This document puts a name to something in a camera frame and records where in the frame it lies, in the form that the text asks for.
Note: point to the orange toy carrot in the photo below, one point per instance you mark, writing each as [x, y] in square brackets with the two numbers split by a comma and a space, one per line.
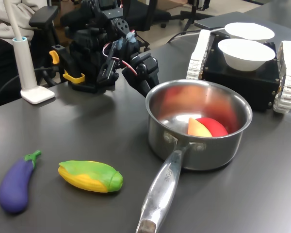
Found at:
[197, 129]

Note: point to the pale grey putty lump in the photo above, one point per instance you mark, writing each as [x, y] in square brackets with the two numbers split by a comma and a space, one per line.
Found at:
[120, 43]
[131, 37]

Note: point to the black yellow table clamp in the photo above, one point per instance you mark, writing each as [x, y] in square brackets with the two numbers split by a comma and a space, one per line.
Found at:
[74, 78]

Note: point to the black chair base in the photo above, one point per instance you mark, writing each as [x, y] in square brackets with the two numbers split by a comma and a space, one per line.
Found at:
[191, 17]

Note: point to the red toy chilli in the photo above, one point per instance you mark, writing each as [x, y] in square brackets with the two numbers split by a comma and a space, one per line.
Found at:
[218, 128]

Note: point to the tracked vehicle with white tracks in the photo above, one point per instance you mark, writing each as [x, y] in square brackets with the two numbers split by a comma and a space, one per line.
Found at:
[242, 82]

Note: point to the white bowl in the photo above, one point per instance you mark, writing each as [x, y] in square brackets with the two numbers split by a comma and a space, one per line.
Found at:
[247, 30]
[245, 60]

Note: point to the black office chair with armrest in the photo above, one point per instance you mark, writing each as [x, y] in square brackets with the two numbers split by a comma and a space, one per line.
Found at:
[43, 15]

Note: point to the yellow green toy corn cob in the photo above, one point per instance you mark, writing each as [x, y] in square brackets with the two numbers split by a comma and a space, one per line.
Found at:
[87, 179]

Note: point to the person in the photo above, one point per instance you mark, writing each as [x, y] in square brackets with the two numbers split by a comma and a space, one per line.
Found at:
[26, 12]

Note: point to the purple toy aubergine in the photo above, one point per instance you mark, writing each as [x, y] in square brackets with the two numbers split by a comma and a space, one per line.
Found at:
[14, 187]

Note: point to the white post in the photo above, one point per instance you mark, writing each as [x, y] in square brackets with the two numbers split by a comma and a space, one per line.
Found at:
[26, 68]

